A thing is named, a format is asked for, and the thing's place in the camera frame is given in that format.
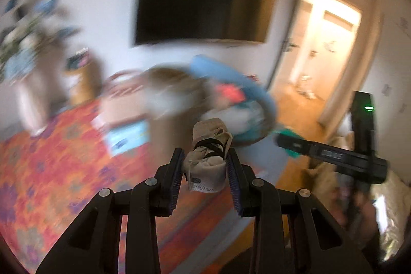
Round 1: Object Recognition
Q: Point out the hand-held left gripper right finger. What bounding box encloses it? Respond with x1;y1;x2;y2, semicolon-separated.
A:
226;148;375;274

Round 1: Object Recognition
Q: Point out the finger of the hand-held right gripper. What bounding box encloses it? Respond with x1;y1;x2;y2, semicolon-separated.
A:
277;134;389;185

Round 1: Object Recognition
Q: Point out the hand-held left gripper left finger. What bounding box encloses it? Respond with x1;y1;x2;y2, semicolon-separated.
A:
35;147;186;274

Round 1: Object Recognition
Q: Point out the beige sock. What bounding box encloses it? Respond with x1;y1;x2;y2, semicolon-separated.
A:
184;118;233;194

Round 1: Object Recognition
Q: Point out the white plush toy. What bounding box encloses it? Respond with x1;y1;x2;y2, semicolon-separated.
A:
201;104;268;141

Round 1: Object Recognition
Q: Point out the pink packet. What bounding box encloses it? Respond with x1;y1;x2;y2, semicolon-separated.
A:
215;84;245;103

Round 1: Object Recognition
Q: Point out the blue laundry basket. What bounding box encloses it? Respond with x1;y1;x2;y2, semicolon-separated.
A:
188;54;278;146

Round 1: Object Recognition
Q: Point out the person's right hand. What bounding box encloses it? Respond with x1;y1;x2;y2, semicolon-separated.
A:
334;186;381;236

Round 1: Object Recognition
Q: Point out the blue tissue pack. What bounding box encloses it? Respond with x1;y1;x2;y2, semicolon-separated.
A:
105;120;151;156

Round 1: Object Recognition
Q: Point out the brown cardboard box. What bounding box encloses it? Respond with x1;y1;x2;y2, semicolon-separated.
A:
96;69;151;133

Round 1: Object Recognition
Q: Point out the white door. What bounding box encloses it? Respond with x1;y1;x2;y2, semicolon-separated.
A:
273;0;313;91

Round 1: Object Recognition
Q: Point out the floral quilted blanket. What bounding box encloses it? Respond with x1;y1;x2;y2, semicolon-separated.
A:
0;97;251;274

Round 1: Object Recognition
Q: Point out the cardboard pen holder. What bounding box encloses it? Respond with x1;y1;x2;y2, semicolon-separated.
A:
66;64;103;104

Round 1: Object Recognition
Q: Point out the bunch of pens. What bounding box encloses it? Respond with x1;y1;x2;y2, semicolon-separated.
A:
66;48;90;69

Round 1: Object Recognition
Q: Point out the white ribbed vase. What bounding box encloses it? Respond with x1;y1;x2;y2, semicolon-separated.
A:
14;62;55;136

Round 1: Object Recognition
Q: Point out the blue artificial flower bouquet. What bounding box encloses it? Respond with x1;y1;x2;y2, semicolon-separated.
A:
0;0;81;82

